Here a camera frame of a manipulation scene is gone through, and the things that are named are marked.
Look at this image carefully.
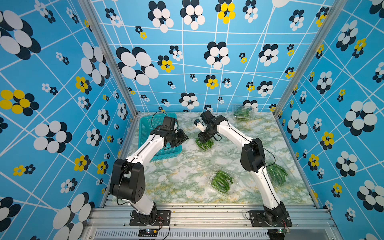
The aluminium frame post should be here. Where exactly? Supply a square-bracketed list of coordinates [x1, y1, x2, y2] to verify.
[274, 0, 348, 119]
[79, 0, 138, 119]

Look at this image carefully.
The controller board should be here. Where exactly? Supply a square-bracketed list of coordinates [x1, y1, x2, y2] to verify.
[138, 229, 159, 240]
[268, 229, 290, 240]

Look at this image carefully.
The aluminium frame post left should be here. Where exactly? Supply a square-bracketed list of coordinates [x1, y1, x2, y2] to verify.
[79, 0, 138, 119]

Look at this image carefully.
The clear clamshell with peppers front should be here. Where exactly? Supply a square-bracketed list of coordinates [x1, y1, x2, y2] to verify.
[207, 166, 239, 196]

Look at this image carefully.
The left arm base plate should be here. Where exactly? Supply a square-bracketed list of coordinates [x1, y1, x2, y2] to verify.
[129, 210, 171, 227]

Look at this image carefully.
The aluminium frame post right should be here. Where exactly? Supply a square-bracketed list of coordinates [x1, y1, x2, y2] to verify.
[274, 0, 348, 119]

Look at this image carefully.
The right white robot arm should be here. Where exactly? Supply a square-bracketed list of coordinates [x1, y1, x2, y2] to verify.
[194, 111, 292, 227]

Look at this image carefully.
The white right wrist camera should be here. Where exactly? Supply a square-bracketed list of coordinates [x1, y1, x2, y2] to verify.
[194, 119, 206, 132]

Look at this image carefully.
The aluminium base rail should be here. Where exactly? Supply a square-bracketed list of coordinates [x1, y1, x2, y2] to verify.
[81, 204, 342, 240]

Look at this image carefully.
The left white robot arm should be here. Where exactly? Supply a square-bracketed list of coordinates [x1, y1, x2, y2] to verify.
[110, 116, 188, 222]

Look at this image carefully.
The clear clamshell with peppers back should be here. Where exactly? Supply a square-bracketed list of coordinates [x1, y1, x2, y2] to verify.
[232, 105, 255, 121]

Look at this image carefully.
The clear clamshell with peppers right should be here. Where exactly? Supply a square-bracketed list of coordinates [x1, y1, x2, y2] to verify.
[266, 163, 289, 187]

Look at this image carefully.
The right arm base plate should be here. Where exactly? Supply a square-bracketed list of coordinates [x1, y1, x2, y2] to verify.
[246, 211, 293, 228]

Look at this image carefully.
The right controller board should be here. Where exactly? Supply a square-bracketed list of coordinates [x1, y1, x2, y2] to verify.
[268, 229, 290, 240]

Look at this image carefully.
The teal plastic basket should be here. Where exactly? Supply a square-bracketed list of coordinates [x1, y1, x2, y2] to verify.
[137, 112, 183, 162]

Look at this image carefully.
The left controller board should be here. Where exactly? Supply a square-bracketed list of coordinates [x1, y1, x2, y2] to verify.
[138, 229, 159, 240]

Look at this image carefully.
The clear clamshell with peppers middle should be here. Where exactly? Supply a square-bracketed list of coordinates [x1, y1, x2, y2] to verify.
[195, 138, 215, 151]

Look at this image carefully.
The clear clamshell with peppers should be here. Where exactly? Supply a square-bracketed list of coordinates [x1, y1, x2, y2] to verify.
[266, 163, 289, 187]
[207, 166, 239, 196]
[195, 138, 215, 151]
[232, 105, 255, 121]

